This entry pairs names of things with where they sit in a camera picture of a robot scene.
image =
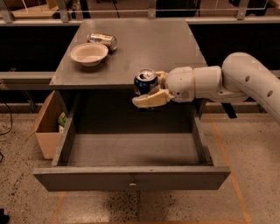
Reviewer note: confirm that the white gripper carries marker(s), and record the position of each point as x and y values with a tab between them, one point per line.
179	83

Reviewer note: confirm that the blue pepsi can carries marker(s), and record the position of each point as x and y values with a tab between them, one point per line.
144	81

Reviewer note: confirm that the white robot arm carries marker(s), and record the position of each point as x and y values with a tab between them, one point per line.
241	76

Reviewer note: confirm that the silver can lying down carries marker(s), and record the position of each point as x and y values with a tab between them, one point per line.
108	40

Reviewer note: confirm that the open grey top drawer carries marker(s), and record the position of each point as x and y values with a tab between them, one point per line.
154	161

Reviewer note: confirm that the grey wooden cabinet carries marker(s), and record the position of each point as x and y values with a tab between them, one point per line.
105	91

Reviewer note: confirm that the white paper bowl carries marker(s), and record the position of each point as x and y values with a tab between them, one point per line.
89	54

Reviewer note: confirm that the green item in box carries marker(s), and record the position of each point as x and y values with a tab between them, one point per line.
62	119

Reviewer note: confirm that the cardboard box on floor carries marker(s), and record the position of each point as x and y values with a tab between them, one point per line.
46	126

